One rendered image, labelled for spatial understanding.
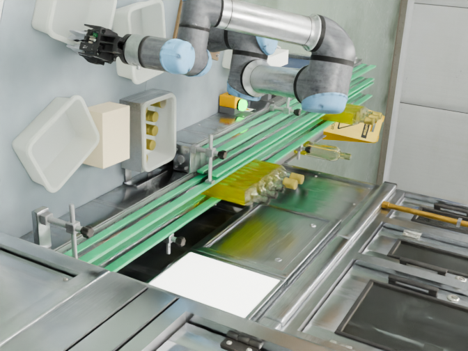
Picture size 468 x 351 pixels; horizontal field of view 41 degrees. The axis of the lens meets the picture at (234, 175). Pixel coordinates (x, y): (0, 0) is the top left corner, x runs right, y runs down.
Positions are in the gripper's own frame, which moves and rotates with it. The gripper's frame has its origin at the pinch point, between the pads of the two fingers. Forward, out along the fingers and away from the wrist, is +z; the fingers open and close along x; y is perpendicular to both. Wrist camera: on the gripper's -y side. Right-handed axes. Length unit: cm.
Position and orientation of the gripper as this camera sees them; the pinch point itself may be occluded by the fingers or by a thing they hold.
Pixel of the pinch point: (73, 42)
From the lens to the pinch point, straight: 165.0
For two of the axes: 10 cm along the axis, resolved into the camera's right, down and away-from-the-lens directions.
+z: -8.8, -2.1, 4.3
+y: -4.3, -0.6, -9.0
